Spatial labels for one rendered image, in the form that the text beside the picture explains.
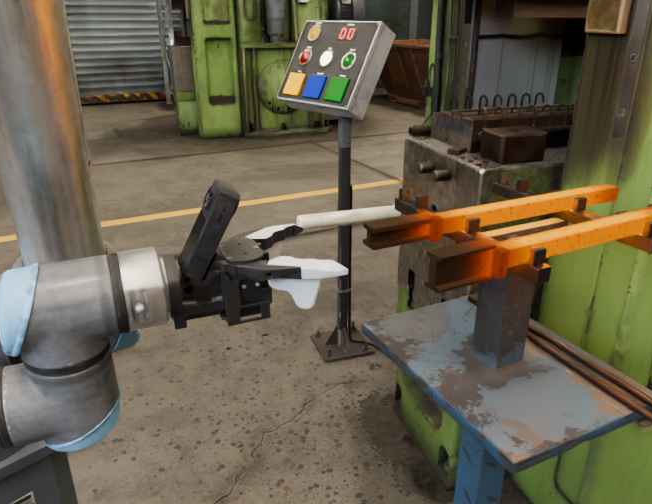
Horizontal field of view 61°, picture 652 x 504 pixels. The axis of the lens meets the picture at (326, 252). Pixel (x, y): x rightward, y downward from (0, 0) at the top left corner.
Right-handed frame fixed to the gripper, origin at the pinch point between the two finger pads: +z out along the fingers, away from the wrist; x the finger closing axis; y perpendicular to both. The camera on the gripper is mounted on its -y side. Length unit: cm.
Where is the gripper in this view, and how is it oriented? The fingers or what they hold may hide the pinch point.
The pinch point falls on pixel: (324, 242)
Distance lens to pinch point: 70.9
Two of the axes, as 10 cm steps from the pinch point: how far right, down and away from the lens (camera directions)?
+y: 0.0, 9.2, 3.9
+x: 3.9, 3.6, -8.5
